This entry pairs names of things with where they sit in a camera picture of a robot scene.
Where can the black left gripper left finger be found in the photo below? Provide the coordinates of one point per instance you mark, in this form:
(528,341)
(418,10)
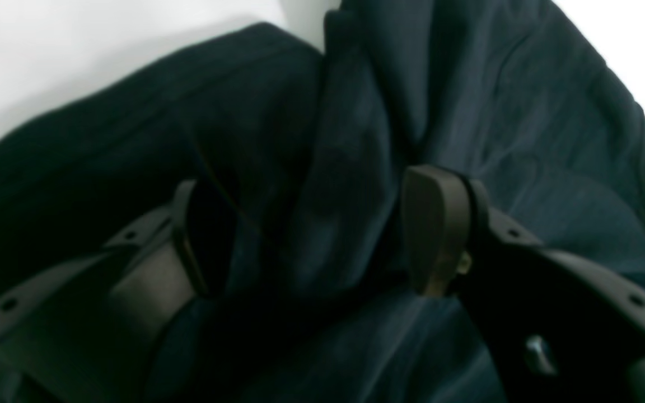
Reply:
(87,330)

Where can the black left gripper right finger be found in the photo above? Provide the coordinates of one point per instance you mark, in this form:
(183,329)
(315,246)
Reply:
(558,327)

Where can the black T-shirt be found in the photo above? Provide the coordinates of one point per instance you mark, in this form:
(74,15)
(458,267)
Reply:
(299,156)

